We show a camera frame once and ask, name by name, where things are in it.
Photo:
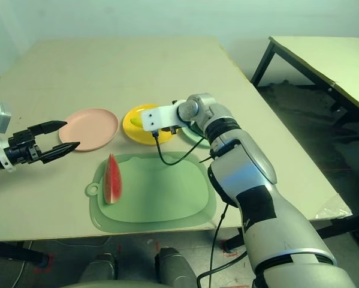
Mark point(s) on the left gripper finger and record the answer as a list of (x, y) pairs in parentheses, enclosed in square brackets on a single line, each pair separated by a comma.
[(60, 151), (47, 126)]

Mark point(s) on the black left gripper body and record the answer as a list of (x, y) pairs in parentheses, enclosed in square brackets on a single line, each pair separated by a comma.
[(21, 148)]

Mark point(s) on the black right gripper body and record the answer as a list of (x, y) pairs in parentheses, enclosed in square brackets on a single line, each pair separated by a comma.
[(173, 130)]

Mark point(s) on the red watermelon slice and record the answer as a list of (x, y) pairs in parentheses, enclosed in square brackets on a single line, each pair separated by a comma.
[(112, 183)]

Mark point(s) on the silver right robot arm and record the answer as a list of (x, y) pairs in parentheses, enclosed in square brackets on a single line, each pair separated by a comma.
[(257, 195)]

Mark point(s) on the mint green round plate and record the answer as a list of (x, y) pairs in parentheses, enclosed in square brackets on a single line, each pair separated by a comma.
[(194, 141)]

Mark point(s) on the yellow round plate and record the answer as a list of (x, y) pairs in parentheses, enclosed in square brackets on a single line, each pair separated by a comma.
[(137, 135)]

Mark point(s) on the pink round plate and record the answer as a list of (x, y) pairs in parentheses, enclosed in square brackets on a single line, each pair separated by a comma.
[(90, 130)]

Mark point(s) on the black zip tie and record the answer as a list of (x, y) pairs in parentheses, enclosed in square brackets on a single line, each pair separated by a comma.
[(204, 159)]

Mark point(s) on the green silicone cutting mat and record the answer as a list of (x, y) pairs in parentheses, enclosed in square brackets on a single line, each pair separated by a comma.
[(161, 192)]

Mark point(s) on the grey robot left leg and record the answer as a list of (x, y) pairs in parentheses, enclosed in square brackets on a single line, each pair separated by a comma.
[(98, 267)]

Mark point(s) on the grey robot leg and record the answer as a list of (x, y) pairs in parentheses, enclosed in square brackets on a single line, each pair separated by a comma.
[(174, 267), (98, 267)]

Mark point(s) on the grey robot right leg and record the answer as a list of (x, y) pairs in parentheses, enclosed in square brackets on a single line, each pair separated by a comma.
[(174, 267)]

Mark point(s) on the pale robot torso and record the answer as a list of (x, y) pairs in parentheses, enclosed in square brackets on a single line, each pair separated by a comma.
[(116, 285)]

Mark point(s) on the clear plastic sheet scrap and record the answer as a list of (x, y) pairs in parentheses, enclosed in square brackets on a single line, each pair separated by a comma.
[(335, 208)]

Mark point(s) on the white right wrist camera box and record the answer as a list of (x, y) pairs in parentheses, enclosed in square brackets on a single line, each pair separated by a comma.
[(159, 117)]

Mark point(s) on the black table leg frame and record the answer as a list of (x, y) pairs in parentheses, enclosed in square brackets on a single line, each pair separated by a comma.
[(17, 253), (341, 226)]

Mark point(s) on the beige side table black frame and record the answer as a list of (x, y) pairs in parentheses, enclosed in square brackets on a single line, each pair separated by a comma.
[(332, 63)]

